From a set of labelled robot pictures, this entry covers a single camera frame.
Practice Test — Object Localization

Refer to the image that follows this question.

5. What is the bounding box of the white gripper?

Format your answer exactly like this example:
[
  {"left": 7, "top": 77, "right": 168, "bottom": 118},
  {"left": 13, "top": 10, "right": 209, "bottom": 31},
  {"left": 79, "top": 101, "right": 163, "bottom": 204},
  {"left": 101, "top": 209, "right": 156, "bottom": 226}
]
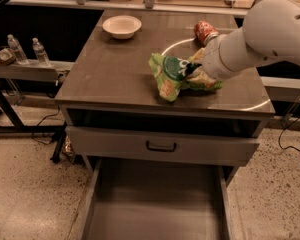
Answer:
[{"left": 186, "top": 34, "right": 236, "bottom": 84}]

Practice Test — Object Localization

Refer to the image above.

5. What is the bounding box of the green rice chip bag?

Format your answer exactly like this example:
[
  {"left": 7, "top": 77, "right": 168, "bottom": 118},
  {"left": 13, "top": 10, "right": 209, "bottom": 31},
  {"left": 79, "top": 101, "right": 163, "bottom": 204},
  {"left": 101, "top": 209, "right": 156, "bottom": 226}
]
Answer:
[{"left": 149, "top": 53, "right": 223, "bottom": 102}]

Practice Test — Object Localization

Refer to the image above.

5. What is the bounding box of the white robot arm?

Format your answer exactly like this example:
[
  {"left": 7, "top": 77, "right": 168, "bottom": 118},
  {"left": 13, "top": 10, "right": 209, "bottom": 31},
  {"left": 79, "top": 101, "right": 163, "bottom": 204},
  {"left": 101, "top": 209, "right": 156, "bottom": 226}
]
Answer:
[{"left": 186, "top": 0, "right": 300, "bottom": 86}]

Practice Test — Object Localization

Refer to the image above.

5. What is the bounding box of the grey drawer cabinet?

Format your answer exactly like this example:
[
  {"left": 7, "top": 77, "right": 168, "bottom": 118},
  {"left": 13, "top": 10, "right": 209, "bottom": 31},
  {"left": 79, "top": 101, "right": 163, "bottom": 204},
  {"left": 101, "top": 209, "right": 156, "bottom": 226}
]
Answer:
[{"left": 54, "top": 9, "right": 276, "bottom": 182}]

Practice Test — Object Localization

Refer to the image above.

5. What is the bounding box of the top grey drawer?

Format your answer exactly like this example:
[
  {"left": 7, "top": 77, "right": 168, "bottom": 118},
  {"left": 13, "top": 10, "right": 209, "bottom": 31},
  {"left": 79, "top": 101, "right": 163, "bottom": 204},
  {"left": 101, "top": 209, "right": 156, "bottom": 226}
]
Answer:
[{"left": 66, "top": 126, "right": 259, "bottom": 166}]

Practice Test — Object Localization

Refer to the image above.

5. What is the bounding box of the open middle grey drawer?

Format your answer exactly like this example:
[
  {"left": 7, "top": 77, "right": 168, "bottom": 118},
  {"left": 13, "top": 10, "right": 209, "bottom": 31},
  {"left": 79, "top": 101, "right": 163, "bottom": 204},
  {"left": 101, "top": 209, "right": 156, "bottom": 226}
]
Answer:
[{"left": 78, "top": 158, "right": 234, "bottom": 240}]

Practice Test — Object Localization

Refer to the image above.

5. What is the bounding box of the orange soda can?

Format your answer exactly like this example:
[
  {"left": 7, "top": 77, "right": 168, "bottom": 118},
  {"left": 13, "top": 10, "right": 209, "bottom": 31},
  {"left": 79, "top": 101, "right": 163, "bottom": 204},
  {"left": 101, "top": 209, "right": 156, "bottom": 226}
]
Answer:
[{"left": 194, "top": 21, "right": 219, "bottom": 46}]

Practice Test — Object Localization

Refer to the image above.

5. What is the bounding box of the white bowl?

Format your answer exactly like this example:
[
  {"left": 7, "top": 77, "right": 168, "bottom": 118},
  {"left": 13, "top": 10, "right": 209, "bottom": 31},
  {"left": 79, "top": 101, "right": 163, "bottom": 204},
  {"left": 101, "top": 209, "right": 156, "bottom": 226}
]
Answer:
[{"left": 102, "top": 15, "right": 142, "bottom": 40}]

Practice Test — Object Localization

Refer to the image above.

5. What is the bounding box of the right clear water bottle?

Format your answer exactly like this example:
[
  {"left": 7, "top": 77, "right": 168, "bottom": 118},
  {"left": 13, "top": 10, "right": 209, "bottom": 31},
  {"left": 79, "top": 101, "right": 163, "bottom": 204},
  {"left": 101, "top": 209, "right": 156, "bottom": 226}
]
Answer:
[{"left": 32, "top": 38, "right": 51, "bottom": 67}]

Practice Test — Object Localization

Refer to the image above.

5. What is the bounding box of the clear water bottle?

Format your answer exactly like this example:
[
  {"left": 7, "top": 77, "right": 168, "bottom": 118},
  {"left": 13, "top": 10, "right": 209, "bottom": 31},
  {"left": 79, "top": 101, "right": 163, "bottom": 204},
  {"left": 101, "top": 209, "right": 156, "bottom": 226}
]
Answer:
[
  {"left": 32, "top": 38, "right": 51, "bottom": 67},
  {"left": 7, "top": 34, "right": 28, "bottom": 65}
]

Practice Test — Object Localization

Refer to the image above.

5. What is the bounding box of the left clear water bottle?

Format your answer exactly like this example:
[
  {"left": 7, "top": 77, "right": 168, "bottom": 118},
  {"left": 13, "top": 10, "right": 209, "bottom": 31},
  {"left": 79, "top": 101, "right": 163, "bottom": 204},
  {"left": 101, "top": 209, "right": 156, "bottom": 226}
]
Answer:
[{"left": 7, "top": 34, "right": 28, "bottom": 65}]

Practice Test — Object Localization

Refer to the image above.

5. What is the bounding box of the small round dish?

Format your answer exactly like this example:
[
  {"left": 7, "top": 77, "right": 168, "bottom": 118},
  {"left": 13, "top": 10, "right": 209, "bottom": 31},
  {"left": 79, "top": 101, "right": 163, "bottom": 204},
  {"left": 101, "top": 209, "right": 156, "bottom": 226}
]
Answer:
[{"left": 0, "top": 46, "right": 15, "bottom": 66}]

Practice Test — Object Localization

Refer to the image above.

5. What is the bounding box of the grey side table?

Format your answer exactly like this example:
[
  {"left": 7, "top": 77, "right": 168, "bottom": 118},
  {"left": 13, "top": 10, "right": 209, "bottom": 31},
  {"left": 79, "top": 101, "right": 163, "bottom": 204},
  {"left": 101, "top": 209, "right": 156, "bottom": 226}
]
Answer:
[{"left": 0, "top": 60, "right": 74, "bottom": 163}]

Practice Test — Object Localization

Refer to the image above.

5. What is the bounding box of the grey metal rail frame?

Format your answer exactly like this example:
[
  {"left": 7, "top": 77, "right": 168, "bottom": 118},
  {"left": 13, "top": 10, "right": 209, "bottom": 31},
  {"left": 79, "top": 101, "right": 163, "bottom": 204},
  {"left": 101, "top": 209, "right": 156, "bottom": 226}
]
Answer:
[{"left": 6, "top": 0, "right": 300, "bottom": 18}]

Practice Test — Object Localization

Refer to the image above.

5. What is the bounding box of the black drawer handle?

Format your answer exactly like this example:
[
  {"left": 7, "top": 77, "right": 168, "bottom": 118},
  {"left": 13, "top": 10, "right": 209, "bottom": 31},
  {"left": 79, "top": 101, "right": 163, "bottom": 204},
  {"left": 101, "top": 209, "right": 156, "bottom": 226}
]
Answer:
[{"left": 145, "top": 141, "right": 177, "bottom": 153}]

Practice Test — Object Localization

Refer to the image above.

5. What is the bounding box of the black floor cable right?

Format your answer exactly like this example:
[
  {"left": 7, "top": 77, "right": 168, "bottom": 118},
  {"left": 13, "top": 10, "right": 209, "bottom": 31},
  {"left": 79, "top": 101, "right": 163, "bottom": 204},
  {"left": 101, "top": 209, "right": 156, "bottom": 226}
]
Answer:
[{"left": 278, "top": 107, "right": 300, "bottom": 157}]

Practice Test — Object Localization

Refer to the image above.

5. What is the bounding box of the black floor cable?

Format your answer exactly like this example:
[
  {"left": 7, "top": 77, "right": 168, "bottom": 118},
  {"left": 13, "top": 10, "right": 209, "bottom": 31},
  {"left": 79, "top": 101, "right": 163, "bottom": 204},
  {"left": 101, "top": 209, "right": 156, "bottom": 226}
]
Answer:
[
  {"left": 278, "top": 107, "right": 300, "bottom": 157},
  {"left": 31, "top": 107, "right": 62, "bottom": 146}
]

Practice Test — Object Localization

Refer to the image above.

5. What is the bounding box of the black floor cable left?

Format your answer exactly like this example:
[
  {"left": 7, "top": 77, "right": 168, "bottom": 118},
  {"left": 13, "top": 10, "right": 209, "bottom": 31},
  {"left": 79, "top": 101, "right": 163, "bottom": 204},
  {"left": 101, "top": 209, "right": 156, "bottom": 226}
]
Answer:
[{"left": 31, "top": 107, "right": 62, "bottom": 146}]

